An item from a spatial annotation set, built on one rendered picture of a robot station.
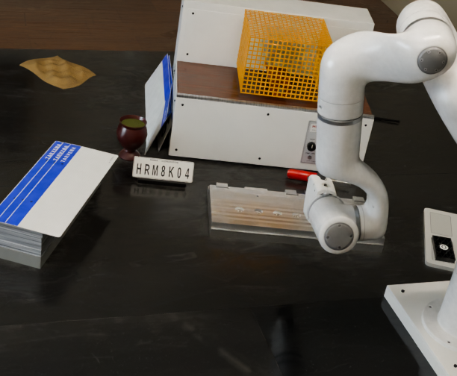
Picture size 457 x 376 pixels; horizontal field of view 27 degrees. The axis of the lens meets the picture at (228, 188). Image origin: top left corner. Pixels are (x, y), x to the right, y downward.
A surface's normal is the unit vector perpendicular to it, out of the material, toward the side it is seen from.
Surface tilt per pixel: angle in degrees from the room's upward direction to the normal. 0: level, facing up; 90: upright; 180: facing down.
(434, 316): 0
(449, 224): 0
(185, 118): 90
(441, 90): 76
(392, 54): 93
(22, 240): 90
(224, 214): 0
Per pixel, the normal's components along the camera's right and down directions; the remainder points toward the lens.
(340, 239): 0.08, 0.32
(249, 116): 0.05, 0.53
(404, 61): -0.67, 0.44
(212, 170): 0.15, -0.84
